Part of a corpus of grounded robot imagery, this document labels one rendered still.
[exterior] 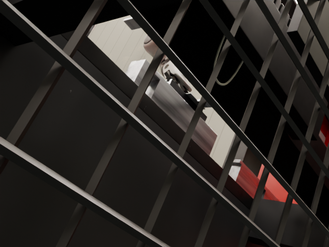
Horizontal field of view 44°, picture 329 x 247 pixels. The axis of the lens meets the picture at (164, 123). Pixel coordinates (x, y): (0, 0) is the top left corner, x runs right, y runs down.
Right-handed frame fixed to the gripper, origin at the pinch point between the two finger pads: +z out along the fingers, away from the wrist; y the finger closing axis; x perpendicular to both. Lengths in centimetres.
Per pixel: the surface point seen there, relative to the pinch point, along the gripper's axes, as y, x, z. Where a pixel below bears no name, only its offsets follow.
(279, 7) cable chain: -27, -36, 31
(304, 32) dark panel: -30, -36, 45
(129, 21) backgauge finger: -35.3, -5.7, 8.3
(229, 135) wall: 272, 56, -243
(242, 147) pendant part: 98, 10, -57
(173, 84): -10.6, -2.4, 6.6
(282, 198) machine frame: 86, 0, -6
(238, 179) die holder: 33.5, 1.9, 13.9
